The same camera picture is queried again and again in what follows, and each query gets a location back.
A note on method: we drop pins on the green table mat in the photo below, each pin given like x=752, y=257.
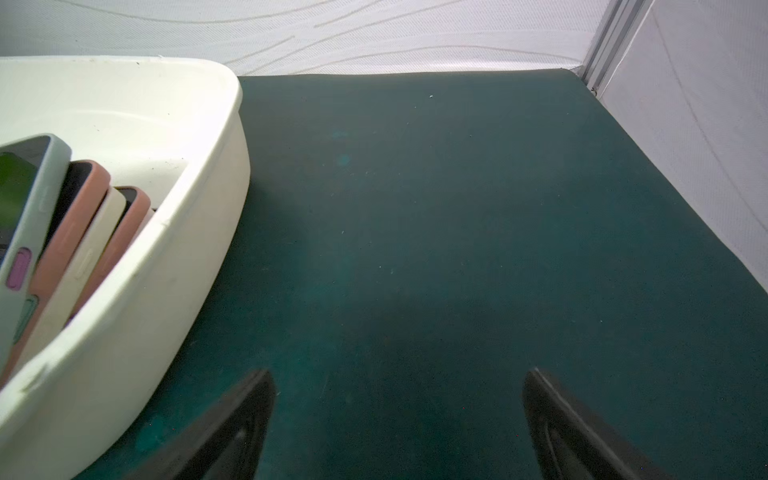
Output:
x=411, y=246

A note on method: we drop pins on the dark pink case phone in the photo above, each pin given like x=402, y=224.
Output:
x=136, y=214

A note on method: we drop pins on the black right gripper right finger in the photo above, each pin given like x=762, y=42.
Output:
x=572, y=442

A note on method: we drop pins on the mint green case phone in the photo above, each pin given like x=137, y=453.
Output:
x=32, y=174

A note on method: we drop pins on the cream case phone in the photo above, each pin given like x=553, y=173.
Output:
x=59, y=308

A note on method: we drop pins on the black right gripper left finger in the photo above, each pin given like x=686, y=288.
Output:
x=225, y=442

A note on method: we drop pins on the white plastic storage box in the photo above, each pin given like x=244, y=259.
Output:
x=170, y=127

